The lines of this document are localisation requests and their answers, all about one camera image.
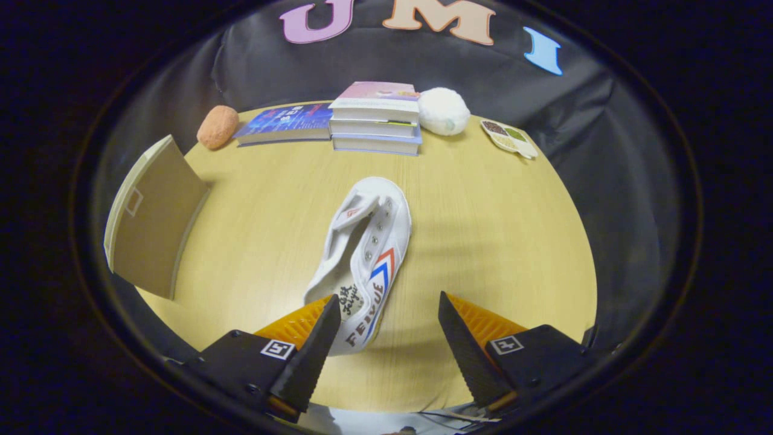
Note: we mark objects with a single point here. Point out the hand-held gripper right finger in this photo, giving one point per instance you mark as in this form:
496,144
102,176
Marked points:
468,356

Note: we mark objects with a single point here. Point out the white book with yellow stripe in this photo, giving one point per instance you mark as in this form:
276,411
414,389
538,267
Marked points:
371,128

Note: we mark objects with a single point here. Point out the sectioned snack dish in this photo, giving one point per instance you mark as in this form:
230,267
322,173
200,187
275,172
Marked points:
508,138

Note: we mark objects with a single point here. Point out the pale blue cover book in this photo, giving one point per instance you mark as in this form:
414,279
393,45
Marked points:
374,145

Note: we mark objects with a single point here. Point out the beige cardboard storage box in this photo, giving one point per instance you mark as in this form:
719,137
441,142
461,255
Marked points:
160,223

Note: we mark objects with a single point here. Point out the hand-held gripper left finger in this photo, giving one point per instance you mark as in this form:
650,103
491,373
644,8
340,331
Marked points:
311,356

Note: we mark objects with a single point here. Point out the orange fuzzy ball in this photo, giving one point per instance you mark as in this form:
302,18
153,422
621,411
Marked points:
217,127

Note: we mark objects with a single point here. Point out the pink cover book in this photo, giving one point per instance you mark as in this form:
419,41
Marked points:
377,96

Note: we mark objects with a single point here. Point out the white canvas shoe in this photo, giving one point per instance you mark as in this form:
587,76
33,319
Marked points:
380,254

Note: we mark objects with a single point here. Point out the white fuzzy ball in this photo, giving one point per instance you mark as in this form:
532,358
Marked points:
444,110

